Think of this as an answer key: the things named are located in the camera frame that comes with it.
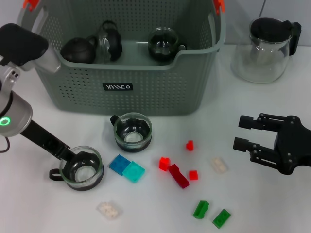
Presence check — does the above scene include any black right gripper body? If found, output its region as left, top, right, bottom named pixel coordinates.
left=273, top=115, right=311, bottom=175

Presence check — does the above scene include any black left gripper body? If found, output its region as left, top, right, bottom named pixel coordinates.
left=20, top=120, right=72, bottom=162

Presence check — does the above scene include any glass teacup with black sleeve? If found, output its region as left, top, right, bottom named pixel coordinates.
left=49, top=145, right=104, bottom=192
left=109, top=113, right=153, bottom=154
left=147, top=27, right=188, bottom=63

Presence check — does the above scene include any blue building block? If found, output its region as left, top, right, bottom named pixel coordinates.
left=108, top=154, right=131, bottom=176

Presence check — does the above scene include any teal building block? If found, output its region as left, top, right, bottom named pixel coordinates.
left=122, top=161, right=146, bottom=183

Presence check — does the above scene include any white building block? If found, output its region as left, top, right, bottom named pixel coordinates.
left=97, top=201, right=122, bottom=220
left=210, top=157, right=230, bottom=174

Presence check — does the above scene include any black lidded glass jar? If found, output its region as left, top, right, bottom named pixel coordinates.
left=97, top=20, right=123, bottom=63

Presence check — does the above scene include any green flat building block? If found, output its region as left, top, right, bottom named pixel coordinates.
left=212, top=208, right=231, bottom=229

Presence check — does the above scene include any green channel building block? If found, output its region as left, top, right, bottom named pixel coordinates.
left=192, top=200, right=210, bottom=219

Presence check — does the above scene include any long dark red block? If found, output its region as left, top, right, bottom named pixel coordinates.
left=168, top=164, right=190, bottom=189

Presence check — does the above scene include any grey perforated storage basket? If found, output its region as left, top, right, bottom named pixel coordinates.
left=14, top=0, right=226, bottom=117

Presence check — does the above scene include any glass carafe with black lid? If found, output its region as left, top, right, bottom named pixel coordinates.
left=230, top=17, right=302, bottom=84

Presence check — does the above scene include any dark clay teapot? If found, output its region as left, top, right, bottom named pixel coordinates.
left=60, top=35, right=98, bottom=64

